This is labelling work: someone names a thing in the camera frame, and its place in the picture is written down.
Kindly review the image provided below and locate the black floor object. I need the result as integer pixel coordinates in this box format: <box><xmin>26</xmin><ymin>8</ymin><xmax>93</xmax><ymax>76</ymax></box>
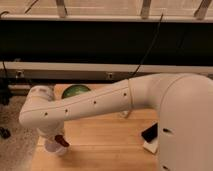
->
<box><xmin>0</xmin><ymin>127</ymin><xmax>11</xmax><ymax>139</ymax></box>

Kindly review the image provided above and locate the white ceramic cup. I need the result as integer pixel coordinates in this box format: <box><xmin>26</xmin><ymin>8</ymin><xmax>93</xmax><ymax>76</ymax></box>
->
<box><xmin>44</xmin><ymin>138</ymin><xmax>69</xmax><ymax>156</ymax></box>

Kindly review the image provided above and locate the green ceramic bowl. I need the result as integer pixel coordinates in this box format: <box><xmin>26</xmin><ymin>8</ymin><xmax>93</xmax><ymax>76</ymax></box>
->
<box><xmin>62</xmin><ymin>84</ymin><xmax>90</xmax><ymax>98</ymax></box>

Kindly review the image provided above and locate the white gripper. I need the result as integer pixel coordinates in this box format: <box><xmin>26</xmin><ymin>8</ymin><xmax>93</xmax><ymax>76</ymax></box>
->
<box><xmin>37</xmin><ymin>122</ymin><xmax>64</xmax><ymax>138</ymax></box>

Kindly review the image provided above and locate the black hanging cable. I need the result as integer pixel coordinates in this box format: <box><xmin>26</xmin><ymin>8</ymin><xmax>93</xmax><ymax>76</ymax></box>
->
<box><xmin>129</xmin><ymin>12</ymin><xmax>164</xmax><ymax>78</ymax></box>

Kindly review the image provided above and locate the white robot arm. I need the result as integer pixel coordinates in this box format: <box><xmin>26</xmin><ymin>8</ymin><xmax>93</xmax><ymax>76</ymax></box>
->
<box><xmin>19</xmin><ymin>73</ymin><xmax>213</xmax><ymax>171</ymax></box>

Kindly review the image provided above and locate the white sponge block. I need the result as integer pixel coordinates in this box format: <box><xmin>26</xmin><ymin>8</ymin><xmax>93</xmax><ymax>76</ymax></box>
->
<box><xmin>143</xmin><ymin>139</ymin><xmax>158</xmax><ymax>154</ymax></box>

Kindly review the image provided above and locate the black rectangular block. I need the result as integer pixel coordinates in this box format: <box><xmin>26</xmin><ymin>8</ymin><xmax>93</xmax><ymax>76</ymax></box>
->
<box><xmin>141</xmin><ymin>123</ymin><xmax>158</xmax><ymax>142</ymax></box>

